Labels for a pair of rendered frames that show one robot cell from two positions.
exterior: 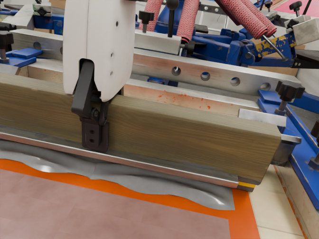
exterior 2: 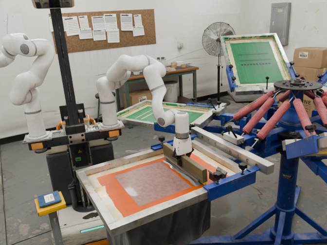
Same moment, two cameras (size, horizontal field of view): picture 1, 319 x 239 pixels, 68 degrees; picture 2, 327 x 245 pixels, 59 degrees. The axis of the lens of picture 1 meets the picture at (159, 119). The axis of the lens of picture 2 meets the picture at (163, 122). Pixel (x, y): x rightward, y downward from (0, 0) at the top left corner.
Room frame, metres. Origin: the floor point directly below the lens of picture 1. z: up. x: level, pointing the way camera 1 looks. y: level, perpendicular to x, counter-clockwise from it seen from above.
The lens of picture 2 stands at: (-0.61, -1.10, 1.77)
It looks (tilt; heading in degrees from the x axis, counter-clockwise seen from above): 20 degrees down; 57
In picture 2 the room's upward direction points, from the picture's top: 3 degrees counter-clockwise
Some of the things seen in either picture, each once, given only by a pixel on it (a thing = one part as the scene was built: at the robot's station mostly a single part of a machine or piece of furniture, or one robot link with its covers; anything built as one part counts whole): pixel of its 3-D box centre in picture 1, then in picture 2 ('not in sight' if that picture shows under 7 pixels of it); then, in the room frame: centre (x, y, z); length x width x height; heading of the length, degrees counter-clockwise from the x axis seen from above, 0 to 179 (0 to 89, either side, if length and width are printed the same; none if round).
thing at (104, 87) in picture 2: not in sight; (107, 89); (0.08, 0.59, 1.37); 0.13 x 0.10 x 0.16; 21
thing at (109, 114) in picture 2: not in sight; (108, 113); (0.07, 0.60, 1.21); 0.16 x 0.13 x 0.15; 74
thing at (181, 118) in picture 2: not in sight; (176, 120); (0.26, 0.11, 1.25); 0.15 x 0.10 x 0.11; 111
